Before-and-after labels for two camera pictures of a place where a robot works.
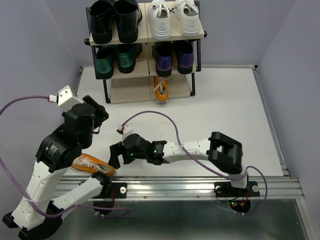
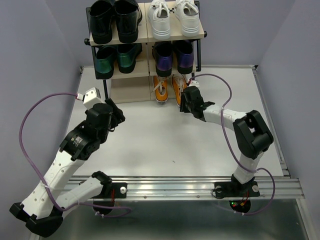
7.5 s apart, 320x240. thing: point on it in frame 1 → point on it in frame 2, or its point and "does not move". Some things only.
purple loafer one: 184,51 does not move
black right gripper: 115,150 → 183,107
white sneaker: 159,15 does not move
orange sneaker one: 161,88 does not move
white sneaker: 187,12 does not move
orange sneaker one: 88,163 → 179,84
